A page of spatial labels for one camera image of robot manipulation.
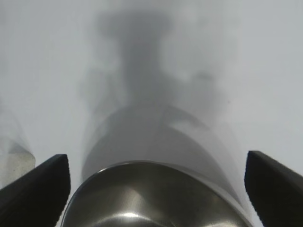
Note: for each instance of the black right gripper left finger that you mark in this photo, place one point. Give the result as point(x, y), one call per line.
point(33, 196)

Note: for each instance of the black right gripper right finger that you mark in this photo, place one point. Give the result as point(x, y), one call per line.
point(277, 196)

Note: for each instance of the white rice grains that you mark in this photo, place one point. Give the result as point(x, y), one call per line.
point(20, 171)

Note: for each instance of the translucent plastic measuring cup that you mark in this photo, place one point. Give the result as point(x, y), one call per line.
point(16, 165)

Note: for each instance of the stainless steel mixing bowl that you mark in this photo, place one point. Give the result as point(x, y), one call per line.
point(151, 201)

